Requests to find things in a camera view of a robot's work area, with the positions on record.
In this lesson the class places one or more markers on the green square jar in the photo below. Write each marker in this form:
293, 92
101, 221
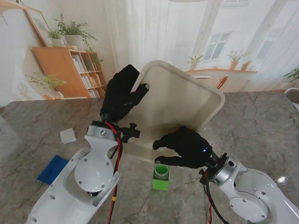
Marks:
160, 182

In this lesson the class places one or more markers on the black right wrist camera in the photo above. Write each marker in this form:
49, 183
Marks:
202, 176

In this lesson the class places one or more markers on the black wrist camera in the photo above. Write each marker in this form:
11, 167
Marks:
202, 176
130, 134

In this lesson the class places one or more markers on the white square jar lid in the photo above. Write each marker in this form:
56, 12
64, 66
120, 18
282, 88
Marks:
68, 136

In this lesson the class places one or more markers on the cream baking tray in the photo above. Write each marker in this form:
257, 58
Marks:
177, 100

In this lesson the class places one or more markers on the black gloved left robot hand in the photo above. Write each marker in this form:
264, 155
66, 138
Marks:
119, 98

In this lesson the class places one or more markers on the blue plastic scraper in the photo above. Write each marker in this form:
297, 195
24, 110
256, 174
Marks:
51, 171

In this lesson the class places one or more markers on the printed room backdrop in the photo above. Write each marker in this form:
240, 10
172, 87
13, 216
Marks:
233, 35

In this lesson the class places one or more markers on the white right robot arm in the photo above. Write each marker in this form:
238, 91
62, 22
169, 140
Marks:
252, 193

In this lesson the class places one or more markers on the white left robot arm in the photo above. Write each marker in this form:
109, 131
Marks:
77, 186

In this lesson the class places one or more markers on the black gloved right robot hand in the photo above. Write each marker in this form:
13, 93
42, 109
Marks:
191, 147

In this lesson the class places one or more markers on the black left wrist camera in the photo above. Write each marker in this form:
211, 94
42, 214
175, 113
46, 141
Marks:
130, 134

